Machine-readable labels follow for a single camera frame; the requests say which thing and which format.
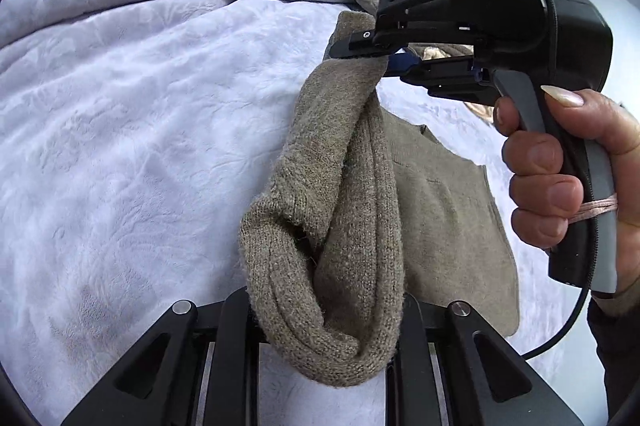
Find person's right hand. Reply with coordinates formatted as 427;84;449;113
493;84;640;301

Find brown knit garment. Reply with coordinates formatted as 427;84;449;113
377;106;521;340

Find pink string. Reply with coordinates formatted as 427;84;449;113
567;198;621;223

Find person's right forearm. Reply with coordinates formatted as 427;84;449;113
587;285;640;426

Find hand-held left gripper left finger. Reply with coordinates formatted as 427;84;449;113
60;287;262;426

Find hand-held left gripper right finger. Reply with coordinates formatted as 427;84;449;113
384;295;584;426

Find black cable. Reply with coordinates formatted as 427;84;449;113
502;0;601;360

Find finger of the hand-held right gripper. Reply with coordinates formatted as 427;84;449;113
381;52;501;105
328;28;489;59

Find lavender fleece blanket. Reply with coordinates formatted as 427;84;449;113
0;0;601;426

